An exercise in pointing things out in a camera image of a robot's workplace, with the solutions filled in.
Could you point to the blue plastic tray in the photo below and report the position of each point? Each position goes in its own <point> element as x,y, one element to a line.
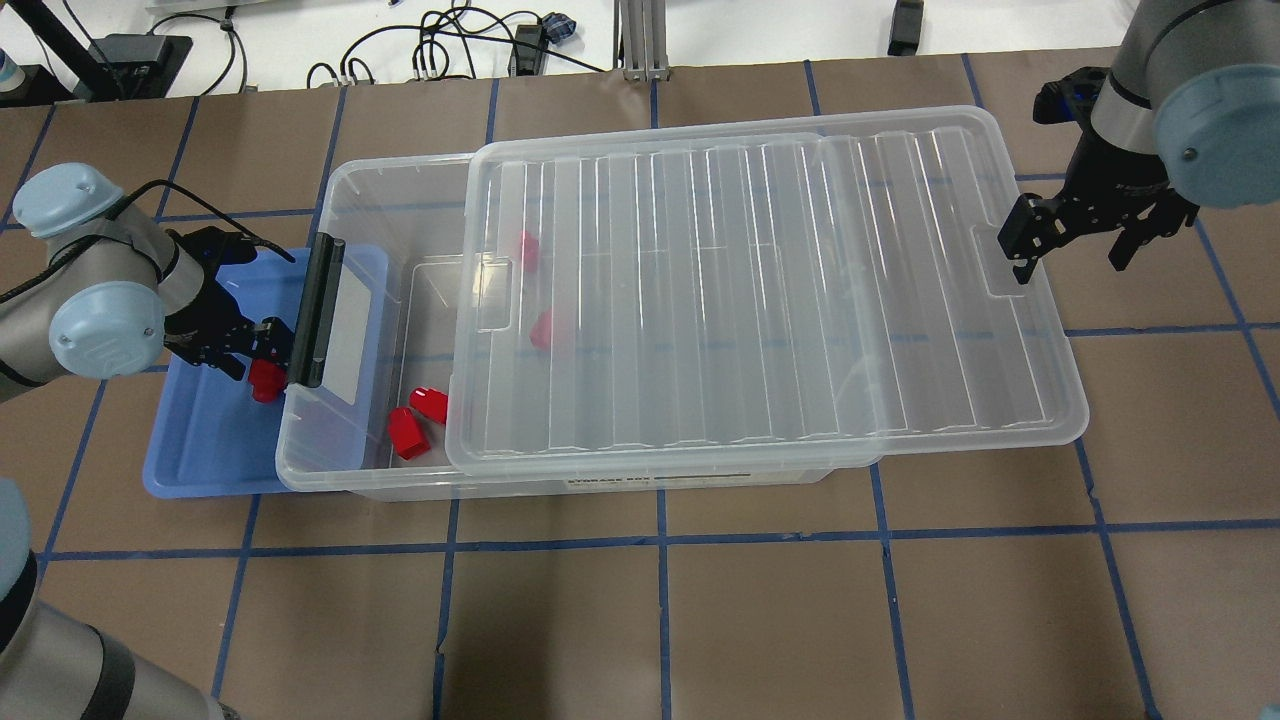
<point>210,439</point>

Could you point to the black box latch handle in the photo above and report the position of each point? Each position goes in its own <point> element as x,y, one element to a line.
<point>316,311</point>

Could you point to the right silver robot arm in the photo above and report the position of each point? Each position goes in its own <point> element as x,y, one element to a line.
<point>1186,117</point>

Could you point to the red block in box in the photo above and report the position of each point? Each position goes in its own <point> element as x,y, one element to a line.
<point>409,440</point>
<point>431,403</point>
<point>529,246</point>
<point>543,331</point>

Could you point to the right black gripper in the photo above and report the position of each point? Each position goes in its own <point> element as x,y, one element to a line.
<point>1118,186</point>

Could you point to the red block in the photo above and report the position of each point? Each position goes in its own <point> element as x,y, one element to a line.
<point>431,403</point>
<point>409,440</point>
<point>267,381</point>
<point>529,246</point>
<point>543,331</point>

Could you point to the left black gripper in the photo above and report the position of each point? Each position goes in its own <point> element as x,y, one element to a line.
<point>205,312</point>

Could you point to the aluminium frame post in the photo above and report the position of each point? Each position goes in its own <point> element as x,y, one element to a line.
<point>640,33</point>

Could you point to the clear plastic storage box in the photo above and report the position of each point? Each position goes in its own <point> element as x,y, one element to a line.
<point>401,221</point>

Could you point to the clear plastic box lid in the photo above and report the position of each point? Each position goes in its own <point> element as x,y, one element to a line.
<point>772,295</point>

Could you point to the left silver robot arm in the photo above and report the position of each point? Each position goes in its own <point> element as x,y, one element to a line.
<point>118,291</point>

